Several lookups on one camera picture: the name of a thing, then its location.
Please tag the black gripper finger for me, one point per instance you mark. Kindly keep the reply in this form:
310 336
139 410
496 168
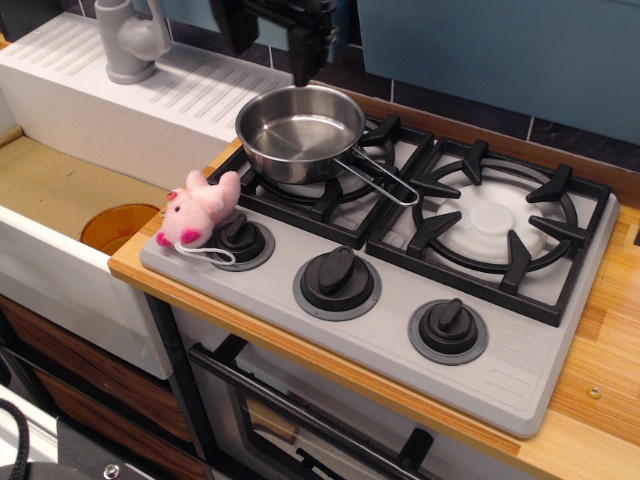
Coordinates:
239 28
308 51

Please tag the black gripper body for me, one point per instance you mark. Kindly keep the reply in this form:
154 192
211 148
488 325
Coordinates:
285 14

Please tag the stainless steel pan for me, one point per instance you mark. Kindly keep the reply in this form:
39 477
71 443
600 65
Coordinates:
305 135

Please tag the pink stuffed pig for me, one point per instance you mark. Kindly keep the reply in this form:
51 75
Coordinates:
192 213

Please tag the black left stove knob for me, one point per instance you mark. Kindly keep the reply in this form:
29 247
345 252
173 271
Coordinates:
240 245

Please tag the black stove knob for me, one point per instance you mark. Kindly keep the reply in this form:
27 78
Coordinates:
240 245
337 286
448 332

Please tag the black middle stove knob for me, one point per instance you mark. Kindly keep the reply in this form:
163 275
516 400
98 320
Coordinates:
337 286

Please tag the black right stove knob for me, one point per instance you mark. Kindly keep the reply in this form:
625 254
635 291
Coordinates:
448 332

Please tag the grey toy stove top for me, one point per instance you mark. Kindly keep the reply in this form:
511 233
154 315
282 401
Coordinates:
508 386

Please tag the grey toy faucet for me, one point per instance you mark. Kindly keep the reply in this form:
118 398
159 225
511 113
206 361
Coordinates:
131 45

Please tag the black left burner grate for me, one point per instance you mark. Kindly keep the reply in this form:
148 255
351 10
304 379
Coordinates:
344 209

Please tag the black burner grate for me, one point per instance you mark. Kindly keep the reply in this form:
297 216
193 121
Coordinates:
506 231
344 209

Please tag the white toy sink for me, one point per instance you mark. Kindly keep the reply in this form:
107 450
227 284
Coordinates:
75 144

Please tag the orange plastic plate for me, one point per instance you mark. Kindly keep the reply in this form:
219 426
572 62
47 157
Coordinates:
109 230

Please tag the black right burner grate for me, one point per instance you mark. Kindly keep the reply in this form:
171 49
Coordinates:
506 231

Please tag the toy oven door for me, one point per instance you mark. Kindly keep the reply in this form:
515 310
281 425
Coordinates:
286 450

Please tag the wooden drawer front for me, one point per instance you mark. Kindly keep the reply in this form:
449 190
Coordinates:
121 404

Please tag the black oven door handle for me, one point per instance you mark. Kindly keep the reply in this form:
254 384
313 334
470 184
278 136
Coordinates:
222 363

